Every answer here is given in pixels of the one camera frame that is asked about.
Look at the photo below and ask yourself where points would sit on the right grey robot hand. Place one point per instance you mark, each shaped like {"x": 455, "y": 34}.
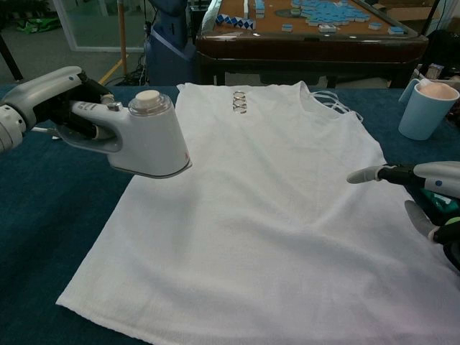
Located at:
{"x": 435, "y": 176}

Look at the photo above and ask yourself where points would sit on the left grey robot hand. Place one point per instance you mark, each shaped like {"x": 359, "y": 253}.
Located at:
{"x": 46, "y": 90}

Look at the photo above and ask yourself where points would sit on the white handheld garment steamer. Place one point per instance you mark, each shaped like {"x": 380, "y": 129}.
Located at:
{"x": 154, "y": 143}

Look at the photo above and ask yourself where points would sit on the green microfibre cloth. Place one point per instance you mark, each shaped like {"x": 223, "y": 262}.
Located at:
{"x": 453, "y": 223}

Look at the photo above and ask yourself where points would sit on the teal wet wipes pack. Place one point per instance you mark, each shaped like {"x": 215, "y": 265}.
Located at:
{"x": 440, "y": 205}

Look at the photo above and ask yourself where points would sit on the light blue cup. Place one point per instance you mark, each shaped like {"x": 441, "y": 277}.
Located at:
{"x": 420, "y": 115}

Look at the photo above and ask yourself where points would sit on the orange wooden pole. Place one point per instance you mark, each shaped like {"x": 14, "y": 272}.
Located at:
{"x": 123, "y": 32}

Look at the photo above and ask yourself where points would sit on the dark blue tablecloth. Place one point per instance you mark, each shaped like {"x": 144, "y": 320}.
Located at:
{"x": 43, "y": 215}

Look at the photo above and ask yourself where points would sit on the blue mahjong tile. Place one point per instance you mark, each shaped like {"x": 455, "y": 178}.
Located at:
{"x": 288, "y": 28}
{"x": 395, "y": 31}

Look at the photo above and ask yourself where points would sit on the cardboard box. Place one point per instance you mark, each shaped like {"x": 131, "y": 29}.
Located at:
{"x": 406, "y": 10}

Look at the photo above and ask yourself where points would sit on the brown mahjong table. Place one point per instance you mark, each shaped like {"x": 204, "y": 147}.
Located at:
{"x": 305, "y": 54}

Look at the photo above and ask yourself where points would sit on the face-up mahjong tile pair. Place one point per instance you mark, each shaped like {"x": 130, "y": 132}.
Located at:
{"x": 327, "y": 29}

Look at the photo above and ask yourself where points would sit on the white sleeveless top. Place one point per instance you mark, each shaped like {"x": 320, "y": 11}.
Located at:
{"x": 251, "y": 215}

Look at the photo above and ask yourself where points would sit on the heap of blue mahjong tiles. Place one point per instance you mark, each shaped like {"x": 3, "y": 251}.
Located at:
{"x": 323, "y": 10}

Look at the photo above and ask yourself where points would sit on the blue white snake puzzle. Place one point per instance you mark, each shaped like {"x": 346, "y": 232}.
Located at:
{"x": 235, "y": 21}

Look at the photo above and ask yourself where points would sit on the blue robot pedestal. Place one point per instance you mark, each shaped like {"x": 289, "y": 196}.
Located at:
{"x": 169, "y": 54}

